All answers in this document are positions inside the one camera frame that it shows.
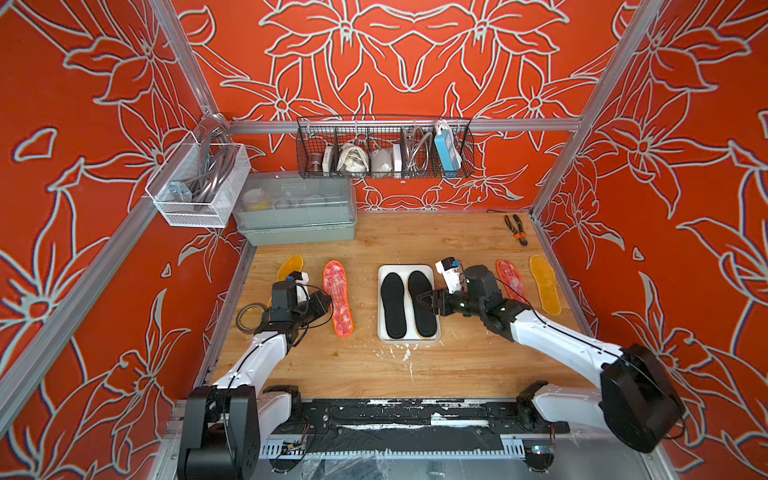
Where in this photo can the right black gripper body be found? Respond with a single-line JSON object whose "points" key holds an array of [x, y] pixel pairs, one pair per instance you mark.
{"points": [[458, 304]]}

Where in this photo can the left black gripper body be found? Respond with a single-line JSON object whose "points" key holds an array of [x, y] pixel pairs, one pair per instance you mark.
{"points": [[307, 311]]}

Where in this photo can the red insole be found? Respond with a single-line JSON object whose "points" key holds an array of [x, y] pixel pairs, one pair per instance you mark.
{"points": [[512, 281], [336, 285]]}

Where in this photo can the black insole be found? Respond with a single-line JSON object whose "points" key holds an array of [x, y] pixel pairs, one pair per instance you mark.
{"points": [[392, 295], [419, 288]]}

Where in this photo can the white plastic storage tray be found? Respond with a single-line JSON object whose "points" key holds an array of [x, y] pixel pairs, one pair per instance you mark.
{"points": [[412, 335]]}

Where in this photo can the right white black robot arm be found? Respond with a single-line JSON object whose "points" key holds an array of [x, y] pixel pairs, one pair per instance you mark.
{"points": [[630, 393]]}

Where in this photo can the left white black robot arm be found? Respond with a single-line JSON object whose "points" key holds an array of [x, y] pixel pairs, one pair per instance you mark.
{"points": [[225, 424]]}

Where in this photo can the grey green lidded storage box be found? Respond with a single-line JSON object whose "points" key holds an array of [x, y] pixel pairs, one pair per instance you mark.
{"points": [[283, 208]]}

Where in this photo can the yellow insole far left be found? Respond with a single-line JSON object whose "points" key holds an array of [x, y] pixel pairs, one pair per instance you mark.
{"points": [[294, 263]]}

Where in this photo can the yellow insole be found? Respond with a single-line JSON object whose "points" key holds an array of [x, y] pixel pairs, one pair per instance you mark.
{"points": [[545, 279], [294, 263]]}

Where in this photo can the yellow insole far right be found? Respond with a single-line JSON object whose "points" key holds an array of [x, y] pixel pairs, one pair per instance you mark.
{"points": [[545, 279]]}

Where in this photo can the orange black pliers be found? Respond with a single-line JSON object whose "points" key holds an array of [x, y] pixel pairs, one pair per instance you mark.
{"points": [[515, 225]]}

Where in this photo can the blue white power strip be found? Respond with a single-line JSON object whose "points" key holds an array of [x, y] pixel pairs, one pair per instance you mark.
{"points": [[449, 156]]}

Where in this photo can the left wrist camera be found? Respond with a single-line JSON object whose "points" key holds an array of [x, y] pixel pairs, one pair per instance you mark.
{"points": [[300, 280]]}

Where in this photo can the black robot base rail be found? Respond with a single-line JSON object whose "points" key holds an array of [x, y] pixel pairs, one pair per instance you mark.
{"points": [[406, 428]]}

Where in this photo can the clear plastic wall bin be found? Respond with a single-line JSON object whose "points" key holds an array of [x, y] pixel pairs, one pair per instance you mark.
{"points": [[199, 185]]}

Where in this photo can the black wire wall basket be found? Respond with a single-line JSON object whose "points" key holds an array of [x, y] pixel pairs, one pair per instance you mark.
{"points": [[389, 146]]}

